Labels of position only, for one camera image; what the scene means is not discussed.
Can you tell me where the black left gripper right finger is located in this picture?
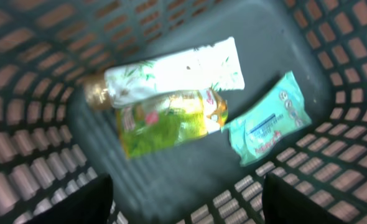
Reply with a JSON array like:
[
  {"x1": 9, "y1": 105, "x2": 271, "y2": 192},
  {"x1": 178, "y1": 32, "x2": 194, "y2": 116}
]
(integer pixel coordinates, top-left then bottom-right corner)
[{"x1": 262, "y1": 174, "x2": 344, "y2": 224}]

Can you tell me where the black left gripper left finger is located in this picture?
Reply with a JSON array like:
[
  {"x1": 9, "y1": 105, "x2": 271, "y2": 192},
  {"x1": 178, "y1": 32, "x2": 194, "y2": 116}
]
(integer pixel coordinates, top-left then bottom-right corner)
[{"x1": 27, "y1": 174, "x2": 113, "y2": 224}]

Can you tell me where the teal wet wipes packet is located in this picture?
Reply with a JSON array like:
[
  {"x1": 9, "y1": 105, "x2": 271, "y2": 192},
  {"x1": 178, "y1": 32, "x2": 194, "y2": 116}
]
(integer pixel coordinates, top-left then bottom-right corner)
[{"x1": 221, "y1": 72, "x2": 312, "y2": 166}]

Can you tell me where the white Pantene tube gold cap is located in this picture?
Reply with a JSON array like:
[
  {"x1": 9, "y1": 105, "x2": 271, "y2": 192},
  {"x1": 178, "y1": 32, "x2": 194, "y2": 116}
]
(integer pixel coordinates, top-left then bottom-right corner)
[{"x1": 83, "y1": 37, "x2": 245, "y2": 110}]

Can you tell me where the dark grey plastic basket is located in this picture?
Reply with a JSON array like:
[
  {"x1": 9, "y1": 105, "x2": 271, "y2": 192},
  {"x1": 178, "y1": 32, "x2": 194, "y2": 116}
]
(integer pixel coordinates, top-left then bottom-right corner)
[{"x1": 0, "y1": 1, "x2": 367, "y2": 223}]

